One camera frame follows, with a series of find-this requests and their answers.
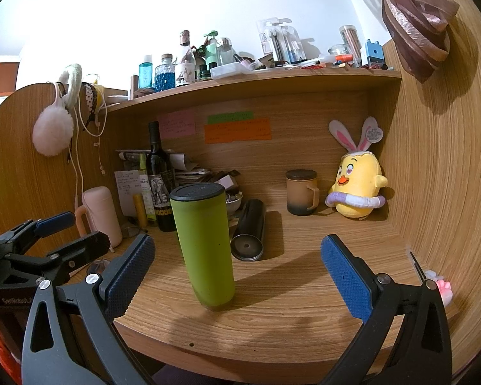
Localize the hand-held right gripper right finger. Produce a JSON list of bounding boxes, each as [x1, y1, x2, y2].
[[319, 234, 453, 385]]

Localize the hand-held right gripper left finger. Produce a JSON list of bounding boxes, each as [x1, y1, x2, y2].
[[21, 233, 157, 385]]

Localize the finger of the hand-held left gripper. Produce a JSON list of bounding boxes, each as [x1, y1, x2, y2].
[[0, 211, 76, 254], [7, 230, 110, 286]]

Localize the green cup with black lid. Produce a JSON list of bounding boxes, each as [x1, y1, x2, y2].
[[169, 183, 236, 312]]

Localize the small yellow tube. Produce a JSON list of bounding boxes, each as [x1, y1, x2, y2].
[[133, 194, 148, 227]]

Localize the white handwritten paper note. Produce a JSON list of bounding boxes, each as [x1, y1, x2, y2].
[[114, 169, 143, 219]]

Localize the orange knitted cloth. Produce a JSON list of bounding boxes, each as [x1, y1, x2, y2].
[[0, 316, 29, 385]]

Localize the black pen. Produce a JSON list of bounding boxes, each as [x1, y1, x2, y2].
[[409, 251, 428, 282]]

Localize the slim yellow liquid bottle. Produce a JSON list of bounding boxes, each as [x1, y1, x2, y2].
[[138, 153, 158, 227]]

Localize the white fluffy earmuffs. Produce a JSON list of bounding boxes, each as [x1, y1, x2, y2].
[[32, 63, 84, 157]]

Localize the brown lidded mug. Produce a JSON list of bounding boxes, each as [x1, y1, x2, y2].
[[285, 169, 320, 216]]

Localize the pink plush toy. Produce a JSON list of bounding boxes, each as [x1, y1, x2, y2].
[[424, 270, 454, 310]]

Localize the yellow chick plush toy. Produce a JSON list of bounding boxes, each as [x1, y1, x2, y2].
[[325, 116, 390, 221]]

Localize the dark wine bottle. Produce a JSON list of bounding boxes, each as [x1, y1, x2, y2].
[[146, 121, 178, 232]]

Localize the black thermos flask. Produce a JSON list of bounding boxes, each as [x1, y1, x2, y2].
[[230, 199, 267, 261]]

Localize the pile of papers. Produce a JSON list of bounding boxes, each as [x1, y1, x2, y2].
[[116, 149, 242, 202]]

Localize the black dotted headband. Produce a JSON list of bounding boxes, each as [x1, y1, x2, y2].
[[82, 82, 99, 127]]

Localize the yellow headband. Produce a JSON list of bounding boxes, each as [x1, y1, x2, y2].
[[89, 74, 107, 110]]

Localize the pink sticky note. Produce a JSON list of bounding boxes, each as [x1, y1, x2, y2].
[[157, 112, 197, 141]]

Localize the teal liquid bottle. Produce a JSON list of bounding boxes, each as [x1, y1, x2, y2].
[[138, 55, 154, 89]]

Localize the orange sticky note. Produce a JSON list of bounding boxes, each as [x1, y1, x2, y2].
[[204, 118, 272, 144]]

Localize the blue glass bottle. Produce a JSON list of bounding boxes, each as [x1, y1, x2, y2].
[[155, 53, 175, 92]]

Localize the green sticky note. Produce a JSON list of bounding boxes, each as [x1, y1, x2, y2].
[[207, 111, 254, 125]]

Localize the clear bottle with picture label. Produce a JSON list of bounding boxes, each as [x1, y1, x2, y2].
[[175, 30, 197, 87]]

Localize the wooden shelf board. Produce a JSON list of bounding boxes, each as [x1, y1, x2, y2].
[[104, 66, 402, 118]]

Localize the white plastic tray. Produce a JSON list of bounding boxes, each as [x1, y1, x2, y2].
[[210, 62, 254, 81]]

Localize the blue pencil sharpener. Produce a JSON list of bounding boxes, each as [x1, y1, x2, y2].
[[363, 39, 386, 69]]

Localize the green pump bottle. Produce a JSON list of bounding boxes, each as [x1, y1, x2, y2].
[[203, 31, 219, 71]]

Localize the glass jar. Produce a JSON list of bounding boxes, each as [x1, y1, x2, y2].
[[328, 44, 352, 65]]

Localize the clear tube of brown sticks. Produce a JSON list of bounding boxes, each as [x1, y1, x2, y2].
[[339, 25, 362, 68]]

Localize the clear small bottle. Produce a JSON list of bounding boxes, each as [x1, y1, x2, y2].
[[216, 37, 234, 66]]

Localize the toothbrush blister pack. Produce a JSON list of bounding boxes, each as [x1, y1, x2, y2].
[[257, 19, 283, 65], [279, 24, 306, 65]]

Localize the brown tied curtain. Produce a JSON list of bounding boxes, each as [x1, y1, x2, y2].
[[325, 0, 460, 85]]

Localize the pink cup with handle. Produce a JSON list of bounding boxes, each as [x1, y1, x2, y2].
[[74, 186, 123, 254]]

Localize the white cable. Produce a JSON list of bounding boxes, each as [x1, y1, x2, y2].
[[51, 81, 107, 210]]

